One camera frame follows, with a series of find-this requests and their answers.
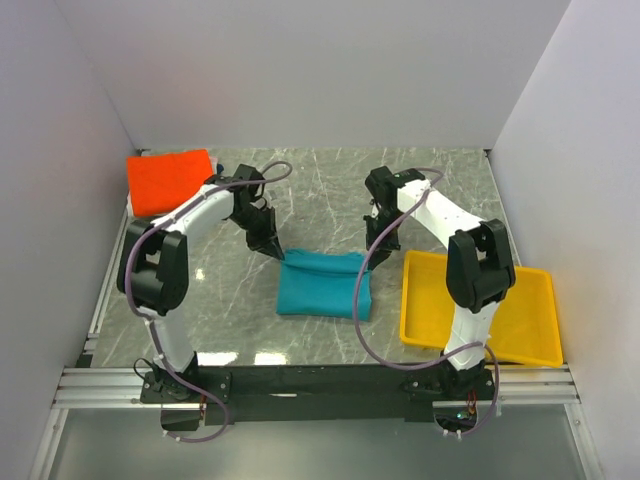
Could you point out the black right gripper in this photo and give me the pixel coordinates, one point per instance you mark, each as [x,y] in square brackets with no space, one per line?
[381,250]

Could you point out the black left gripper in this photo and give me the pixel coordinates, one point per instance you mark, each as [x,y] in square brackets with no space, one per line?
[266,241]

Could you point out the teal t shirt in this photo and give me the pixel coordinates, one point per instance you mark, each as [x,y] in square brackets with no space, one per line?
[318,284]

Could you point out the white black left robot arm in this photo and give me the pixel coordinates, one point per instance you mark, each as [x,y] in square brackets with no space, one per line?
[154,272]

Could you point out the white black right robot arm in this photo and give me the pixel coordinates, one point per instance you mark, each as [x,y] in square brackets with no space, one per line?
[479,264]

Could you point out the folded orange t shirt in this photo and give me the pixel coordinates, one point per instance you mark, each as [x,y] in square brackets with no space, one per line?
[159,184]

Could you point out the folded white t shirt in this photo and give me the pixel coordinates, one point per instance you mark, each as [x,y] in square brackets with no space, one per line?
[129,206]

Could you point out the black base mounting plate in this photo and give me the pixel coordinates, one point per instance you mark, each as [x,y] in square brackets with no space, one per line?
[331,392]

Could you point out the yellow plastic tray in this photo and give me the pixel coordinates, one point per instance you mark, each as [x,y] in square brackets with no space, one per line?
[525,327]

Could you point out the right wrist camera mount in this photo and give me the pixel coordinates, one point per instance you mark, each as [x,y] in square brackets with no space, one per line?
[401,179]

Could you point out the aluminium frame rail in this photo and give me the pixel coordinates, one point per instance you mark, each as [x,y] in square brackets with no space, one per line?
[120,388]

